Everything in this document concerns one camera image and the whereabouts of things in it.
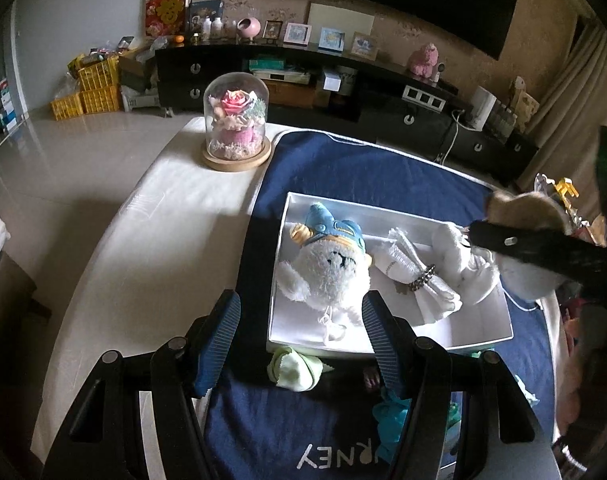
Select teal doll clothes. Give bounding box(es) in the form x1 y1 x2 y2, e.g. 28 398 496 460
361 360 421 453

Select pink plush toy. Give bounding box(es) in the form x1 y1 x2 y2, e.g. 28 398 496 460
408 42 439 78

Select pile of assorted toys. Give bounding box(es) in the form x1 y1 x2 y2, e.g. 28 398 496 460
533 172 607 248

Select cream giraffe plush toy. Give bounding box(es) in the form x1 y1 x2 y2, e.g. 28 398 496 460
508 76 540 121

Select white upright appliance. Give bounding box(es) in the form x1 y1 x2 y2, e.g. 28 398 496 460
467 86 497 131

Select white fluffy plush doll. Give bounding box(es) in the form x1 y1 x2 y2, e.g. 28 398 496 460
431 222 501 306

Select light green cloth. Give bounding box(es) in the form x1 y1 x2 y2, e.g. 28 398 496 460
267 347 325 393

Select stack of blue white boxes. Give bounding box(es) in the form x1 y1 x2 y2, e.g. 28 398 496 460
0 75 19 133

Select white triple picture frame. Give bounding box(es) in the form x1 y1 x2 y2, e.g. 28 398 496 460
402 84 447 112

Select wooden photo frame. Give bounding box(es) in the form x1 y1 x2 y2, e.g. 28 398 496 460
351 31 379 58

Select black television cabinet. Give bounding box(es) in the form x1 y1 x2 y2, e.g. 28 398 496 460
154 42 539 181

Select glass dome with flowers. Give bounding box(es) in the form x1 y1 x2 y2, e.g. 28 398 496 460
202 72 273 172

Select pink round ornament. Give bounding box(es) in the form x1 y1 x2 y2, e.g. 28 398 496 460
236 16 263 41

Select white canvas board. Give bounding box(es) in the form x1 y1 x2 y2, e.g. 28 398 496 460
307 2 375 41

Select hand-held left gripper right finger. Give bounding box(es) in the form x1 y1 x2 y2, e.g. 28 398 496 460
362 292 561 480

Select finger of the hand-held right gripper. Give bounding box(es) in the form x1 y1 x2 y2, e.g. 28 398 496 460
469 219 607 286

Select dark blue printed box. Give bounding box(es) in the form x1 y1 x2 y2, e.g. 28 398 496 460
188 0 225 36

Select yellow plastic crate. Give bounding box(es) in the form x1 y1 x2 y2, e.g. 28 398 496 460
51 94 84 121
81 85 120 113
78 55 120 92

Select red yellow printed bag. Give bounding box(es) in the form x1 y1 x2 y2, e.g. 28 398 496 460
145 0 192 38

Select pink photo frame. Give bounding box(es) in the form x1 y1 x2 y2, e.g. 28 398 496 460
284 22 311 46

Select blue photo frame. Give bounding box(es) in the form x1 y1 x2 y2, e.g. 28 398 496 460
317 27 347 53

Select brown headed plush toy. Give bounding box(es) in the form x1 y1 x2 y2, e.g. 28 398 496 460
486 190 581 306

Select white power cable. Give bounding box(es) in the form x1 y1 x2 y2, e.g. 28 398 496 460
436 112 464 163

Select white cardboard box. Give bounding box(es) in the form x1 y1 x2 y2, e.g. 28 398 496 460
266 191 514 356

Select navy blue blanket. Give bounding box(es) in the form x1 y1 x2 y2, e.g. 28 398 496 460
204 130 557 480

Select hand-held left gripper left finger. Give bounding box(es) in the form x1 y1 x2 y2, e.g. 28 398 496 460
41 290 242 480

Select white bear plush blue hat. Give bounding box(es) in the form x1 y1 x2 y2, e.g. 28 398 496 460
278 202 371 346

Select dark beaded bracelet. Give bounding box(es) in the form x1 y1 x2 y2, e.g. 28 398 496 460
407 264 437 291

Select white cloth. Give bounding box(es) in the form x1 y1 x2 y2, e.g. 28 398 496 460
376 227 463 325

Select beige curtain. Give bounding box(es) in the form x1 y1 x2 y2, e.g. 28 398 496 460
516 20 607 211

